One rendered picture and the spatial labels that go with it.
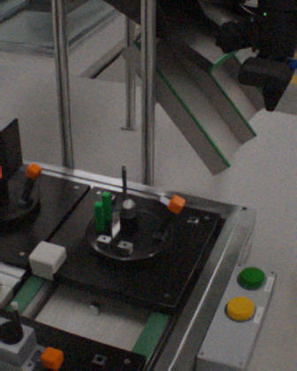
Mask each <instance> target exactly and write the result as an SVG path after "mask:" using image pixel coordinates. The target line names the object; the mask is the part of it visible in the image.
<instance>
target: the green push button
mask: <svg viewBox="0 0 297 371"><path fill-rule="evenodd" d="M264 279H265V274H264V272H263V271H262V270H260V269H259V268H245V269H243V270H242V271H241V273H240V278H239V280H240V283H241V284H242V285H244V286H245V287H248V288H258V287H261V285H263V282H264Z"/></svg>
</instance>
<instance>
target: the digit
mask: <svg viewBox="0 0 297 371"><path fill-rule="evenodd" d="M8 177H9V170H8V164H7V158H6V147H5V141H4V136H3V137H2V138H1V139H0V185H1V184H2V183H3V182H4V181H5V180H6V179H7V178H8Z"/></svg>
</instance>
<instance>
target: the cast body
mask: <svg viewBox="0 0 297 371"><path fill-rule="evenodd" d="M36 351H38V352H45V351H46V348H45V347H44V346H42V345H39V344H37V342H36V336H35V332H34V329H32V328H29V327H28V326H25V325H23V324H20V323H19V322H15V321H10V320H8V319H5V318H1V320H0V371H43V370H44V369H45V368H46V367H45V366H44V365H41V364H38V363H35V362H33V361H32V356H33V354H34V353H35V352H36Z"/></svg>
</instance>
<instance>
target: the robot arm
mask: <svg viewBox="0 0 297 371"><path fill-rule="evenodd" d="M247 1H250V0H247ZM202 2H214V3H224V4H245V3H246V0H202ZM215 37H216V38H217V42H216V45H217V46H218V47H220V48H221V50H222V51H223V52H224V53H225V54H227V53H231V52H232V51H236V50H240V49H246V48H252V52H255V53H257V55H256V57H249V58H247V59H246V60H245V61H244V62H243V64H242V65H241V67H240V68H239V77H238V81H239V83H240V84H241V85H246V86H251V87H261V88H262V91H263V100H264V105H265V109H266V110H267V111H274V109H275V108H276V107H277V105H278V103H279V101H280V98H281V96H283V94H284V92H285V91H286V88H287V86H288V85H289V84H290V82H291V79H292V77H293V75H294V71H295V69H296V67H297V60H296V59H290V58H289V57H291V58H294V54H295V53H296V50H297V0H257V11H255V14H254V16H253V17H246V18H244V19H236V20H233V21H226V22H225V23H223V25H222V26H220V27H219V29H218V30H217V31H216V34H215Z"/></svg>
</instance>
